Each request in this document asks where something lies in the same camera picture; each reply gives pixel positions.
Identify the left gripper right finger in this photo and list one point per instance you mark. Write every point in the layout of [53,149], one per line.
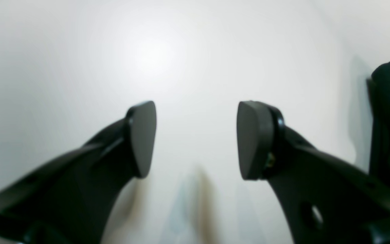
[325,200]

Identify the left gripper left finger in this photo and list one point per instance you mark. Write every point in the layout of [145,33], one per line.
[68,200]

